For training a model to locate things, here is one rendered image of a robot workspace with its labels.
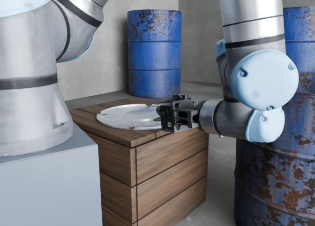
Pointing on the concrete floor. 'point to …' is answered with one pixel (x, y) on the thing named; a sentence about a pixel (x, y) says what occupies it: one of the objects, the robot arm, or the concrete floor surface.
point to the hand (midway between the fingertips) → (161, 109)
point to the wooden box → (146, 169)
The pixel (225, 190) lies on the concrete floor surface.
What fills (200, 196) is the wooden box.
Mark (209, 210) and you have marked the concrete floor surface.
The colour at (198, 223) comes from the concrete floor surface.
